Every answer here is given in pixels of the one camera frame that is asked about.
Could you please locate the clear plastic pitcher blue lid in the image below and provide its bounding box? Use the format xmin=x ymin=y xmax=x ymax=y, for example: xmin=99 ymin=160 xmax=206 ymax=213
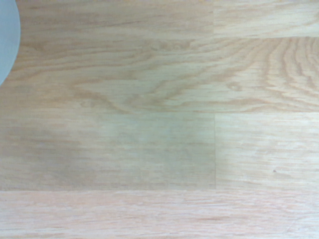
xmin=0 ymin=0 xmax=21 ymax=86

